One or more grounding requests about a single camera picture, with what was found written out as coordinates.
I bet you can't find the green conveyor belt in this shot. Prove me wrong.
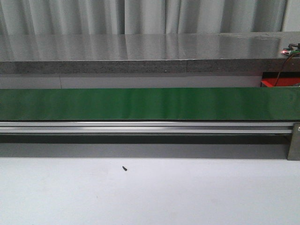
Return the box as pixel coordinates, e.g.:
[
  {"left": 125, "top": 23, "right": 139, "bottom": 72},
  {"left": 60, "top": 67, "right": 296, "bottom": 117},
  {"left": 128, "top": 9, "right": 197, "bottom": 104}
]
[{"left": 0, "top": 87, "right": 300, "bottom": 121}]

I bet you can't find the grey stone counter slab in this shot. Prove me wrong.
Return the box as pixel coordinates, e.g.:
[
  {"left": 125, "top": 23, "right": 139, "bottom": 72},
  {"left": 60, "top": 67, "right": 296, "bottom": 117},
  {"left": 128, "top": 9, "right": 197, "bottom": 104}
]
[{"left": 0, "top": 32, "right": 300, "bottom": 74}]

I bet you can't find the red bin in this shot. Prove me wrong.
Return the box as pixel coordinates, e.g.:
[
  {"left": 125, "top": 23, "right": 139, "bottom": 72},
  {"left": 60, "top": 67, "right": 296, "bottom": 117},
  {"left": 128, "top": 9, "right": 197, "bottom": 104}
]
[{"left": 261, "top": 72, "right": 300, "bottom": 87}]

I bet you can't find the green circuit board red LED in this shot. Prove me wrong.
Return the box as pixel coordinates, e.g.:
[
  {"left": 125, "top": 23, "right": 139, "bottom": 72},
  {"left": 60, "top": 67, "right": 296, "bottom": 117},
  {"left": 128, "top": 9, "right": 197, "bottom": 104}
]
[{"left": 280, "top": 43, "right": 300, "bottom": 56}]

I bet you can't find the grey pleated curtain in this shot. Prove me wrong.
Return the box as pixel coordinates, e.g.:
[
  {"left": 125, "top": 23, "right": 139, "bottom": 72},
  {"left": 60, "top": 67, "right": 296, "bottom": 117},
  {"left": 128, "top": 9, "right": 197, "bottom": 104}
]
[{"left": 0, "top": 0, "right": 287, "bottom": 35}]

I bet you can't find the aluminium conveyor side rail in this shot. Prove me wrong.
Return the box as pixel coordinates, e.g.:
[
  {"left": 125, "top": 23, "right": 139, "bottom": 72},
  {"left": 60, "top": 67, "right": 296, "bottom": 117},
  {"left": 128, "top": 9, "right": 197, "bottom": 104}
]
[{"left": 0, "top": 121, "right": 298, "bottom": 135}]

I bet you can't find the steel conveyor support bracket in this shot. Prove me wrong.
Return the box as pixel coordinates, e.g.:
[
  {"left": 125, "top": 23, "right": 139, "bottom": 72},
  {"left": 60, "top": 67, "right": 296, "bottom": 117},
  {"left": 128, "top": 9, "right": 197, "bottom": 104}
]
[{"left": 287, "top": 123, "right": 300, "bottom": 161}]

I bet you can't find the thin brown wire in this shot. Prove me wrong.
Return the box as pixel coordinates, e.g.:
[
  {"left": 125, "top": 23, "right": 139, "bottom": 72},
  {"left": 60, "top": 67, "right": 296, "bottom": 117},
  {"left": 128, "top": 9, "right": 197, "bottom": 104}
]
[{"left": 273, "top": 54, "right": 293, "bottom": 87}]

